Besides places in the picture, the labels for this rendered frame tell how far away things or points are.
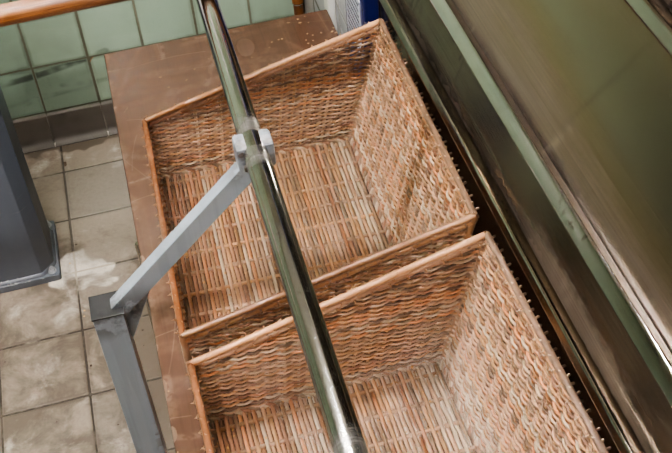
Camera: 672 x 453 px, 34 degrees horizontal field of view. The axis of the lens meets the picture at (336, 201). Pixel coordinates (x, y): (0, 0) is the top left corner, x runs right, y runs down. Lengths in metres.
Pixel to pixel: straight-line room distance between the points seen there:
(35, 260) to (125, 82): 0.60
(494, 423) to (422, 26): 0.64
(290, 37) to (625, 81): 1.47
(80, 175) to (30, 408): 0.79
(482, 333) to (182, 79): 1.04
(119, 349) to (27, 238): 1.32
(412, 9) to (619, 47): 0.76
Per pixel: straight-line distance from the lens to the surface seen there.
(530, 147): 1.16
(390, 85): 2.01
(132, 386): 1.57
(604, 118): 1.14
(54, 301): 2.84
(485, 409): 1.68
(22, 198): 2.74
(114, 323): 1.47
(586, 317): 1.39
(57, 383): 2.67
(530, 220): 1.50
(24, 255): 2.84
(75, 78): 3.19
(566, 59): 1.21
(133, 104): 2.40
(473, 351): 1.72
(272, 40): 2.52
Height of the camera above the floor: 2.01
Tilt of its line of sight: 43 degrees down
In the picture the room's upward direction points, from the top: 5 degrees counter-clockwise
